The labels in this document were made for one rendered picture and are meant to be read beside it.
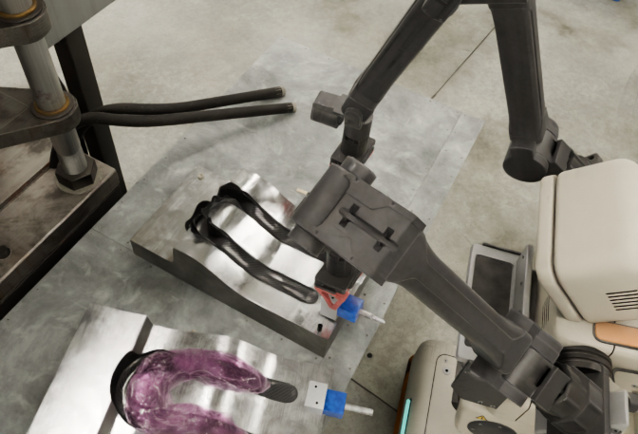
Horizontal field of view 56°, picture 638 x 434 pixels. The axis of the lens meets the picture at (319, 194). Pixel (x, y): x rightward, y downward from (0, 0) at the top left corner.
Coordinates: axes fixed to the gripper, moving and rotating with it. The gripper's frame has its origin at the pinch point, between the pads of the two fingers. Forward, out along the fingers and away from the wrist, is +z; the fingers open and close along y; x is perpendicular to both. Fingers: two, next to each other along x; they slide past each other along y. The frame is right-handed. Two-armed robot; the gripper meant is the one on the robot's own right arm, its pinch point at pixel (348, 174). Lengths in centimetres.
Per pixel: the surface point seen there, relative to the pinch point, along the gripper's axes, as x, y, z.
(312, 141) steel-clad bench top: -18.0, -17.6, 15.3
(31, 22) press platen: -58, 26, -34
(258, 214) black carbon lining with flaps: -13.3, 18.0, 3.9
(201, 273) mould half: -16.2, 36.1, 6.0
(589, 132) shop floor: 63, -164, 97
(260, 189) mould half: -15.9, 13.0, 2.2
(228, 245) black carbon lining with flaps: -14.2, 28.8, 3.4
